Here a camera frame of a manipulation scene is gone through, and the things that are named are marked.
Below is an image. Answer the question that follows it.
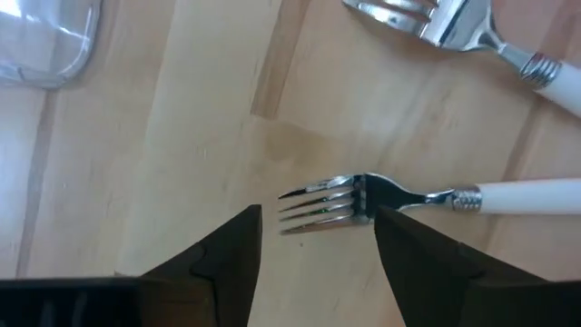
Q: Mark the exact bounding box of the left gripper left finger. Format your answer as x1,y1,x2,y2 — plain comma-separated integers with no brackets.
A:
138,203,263,327

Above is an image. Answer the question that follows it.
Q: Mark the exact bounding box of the white-handled silver fork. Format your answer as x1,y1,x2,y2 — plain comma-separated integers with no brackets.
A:
277,172,581,236
342,0,581,120

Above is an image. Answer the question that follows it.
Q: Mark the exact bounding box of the clear plastic bin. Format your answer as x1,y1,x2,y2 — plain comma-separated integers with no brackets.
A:
0,0,104,90

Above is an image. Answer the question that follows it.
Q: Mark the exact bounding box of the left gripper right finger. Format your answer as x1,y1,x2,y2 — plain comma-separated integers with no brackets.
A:
373,204,548,327

